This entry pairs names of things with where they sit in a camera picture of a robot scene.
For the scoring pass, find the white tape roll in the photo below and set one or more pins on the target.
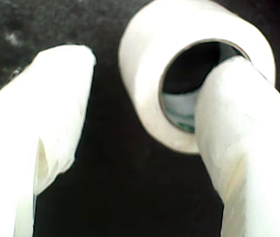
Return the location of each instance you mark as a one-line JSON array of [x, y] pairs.
[[139, 61]]

